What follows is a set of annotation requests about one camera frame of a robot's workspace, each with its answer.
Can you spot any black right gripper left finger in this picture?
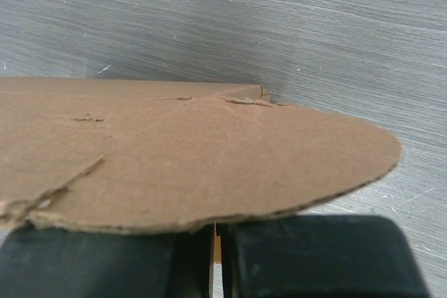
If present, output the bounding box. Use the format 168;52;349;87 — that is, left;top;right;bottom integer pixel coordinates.
1;224;214;297

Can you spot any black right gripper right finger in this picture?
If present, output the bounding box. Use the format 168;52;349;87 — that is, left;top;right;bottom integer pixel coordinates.
220;215;430;297

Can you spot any brown cardboard box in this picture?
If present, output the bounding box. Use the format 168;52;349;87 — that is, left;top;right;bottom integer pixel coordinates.
1;77;402;237

